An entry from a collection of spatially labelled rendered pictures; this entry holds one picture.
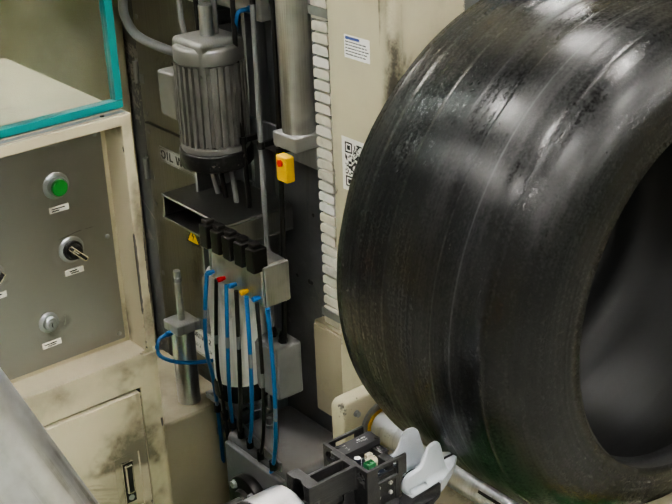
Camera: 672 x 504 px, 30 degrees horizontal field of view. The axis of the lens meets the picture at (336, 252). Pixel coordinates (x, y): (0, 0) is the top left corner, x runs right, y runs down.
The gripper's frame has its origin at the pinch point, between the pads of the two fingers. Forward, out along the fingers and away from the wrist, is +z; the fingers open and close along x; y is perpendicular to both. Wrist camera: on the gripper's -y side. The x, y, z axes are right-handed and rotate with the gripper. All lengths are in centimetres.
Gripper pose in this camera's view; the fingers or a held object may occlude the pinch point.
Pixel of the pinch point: (445, 465)
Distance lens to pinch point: 138.3
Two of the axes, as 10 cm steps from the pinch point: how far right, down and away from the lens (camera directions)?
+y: -0.4, -9.1, -4.2
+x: -6.2, -3.1, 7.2
